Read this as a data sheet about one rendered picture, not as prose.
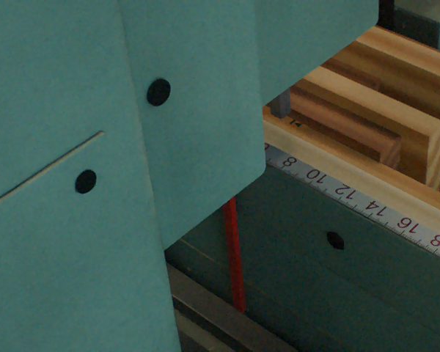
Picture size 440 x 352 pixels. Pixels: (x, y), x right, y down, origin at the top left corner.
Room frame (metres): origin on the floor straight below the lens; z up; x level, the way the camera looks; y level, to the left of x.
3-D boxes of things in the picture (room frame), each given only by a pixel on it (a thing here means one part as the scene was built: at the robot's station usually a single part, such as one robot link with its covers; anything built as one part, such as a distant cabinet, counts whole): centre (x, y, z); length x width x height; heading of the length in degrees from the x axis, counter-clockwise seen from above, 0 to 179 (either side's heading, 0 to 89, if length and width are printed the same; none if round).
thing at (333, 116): (0.49, -0.04, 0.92); 0.19 x 0.02 x 0.05; 42
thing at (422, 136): (0.49, -0.06, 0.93); 0.20 x 0.02 x 0.06; 42
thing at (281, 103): (0.45, -0.04, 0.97); 0.01 x 0.01 x 0.05; 42
